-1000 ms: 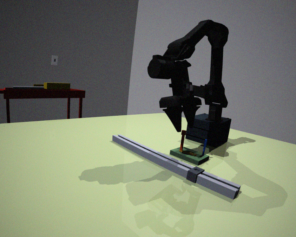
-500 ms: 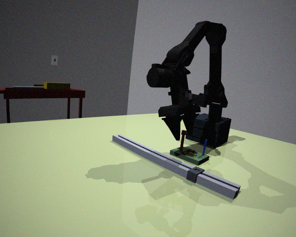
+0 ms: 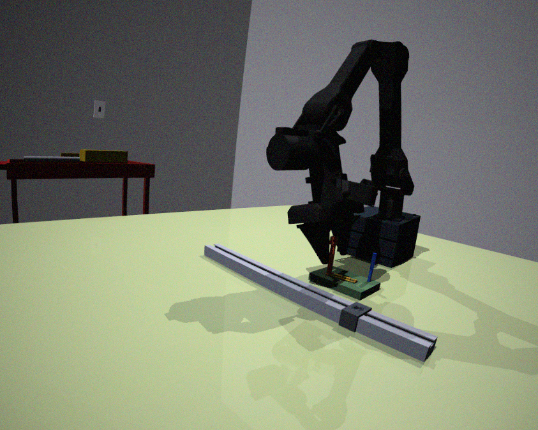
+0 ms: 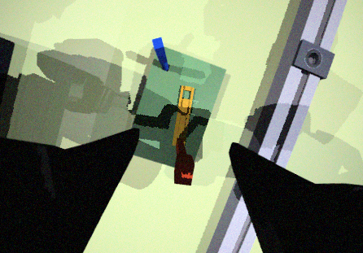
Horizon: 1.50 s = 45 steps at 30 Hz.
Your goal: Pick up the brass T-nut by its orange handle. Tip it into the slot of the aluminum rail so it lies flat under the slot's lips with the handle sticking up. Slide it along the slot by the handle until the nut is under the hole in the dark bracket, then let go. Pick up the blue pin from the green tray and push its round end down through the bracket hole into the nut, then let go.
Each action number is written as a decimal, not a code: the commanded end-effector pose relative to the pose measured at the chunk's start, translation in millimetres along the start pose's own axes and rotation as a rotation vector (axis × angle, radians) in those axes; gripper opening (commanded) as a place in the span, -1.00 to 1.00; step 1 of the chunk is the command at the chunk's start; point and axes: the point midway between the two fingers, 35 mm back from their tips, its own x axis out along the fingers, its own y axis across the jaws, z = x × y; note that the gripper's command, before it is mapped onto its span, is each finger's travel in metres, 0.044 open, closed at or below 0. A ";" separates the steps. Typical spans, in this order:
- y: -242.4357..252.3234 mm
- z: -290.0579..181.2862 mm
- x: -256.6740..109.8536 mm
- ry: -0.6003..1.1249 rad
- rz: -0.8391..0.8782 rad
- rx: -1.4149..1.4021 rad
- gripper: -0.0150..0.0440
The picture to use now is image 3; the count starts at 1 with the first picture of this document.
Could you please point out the grey slotted metal rail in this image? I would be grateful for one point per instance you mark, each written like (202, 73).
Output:
(355, 317)

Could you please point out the green rectangular tray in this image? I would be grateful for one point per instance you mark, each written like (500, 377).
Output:
(358, 290)

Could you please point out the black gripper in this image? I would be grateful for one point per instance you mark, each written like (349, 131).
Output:
(323, 214)

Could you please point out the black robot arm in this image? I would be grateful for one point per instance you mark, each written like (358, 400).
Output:
(313, 142)

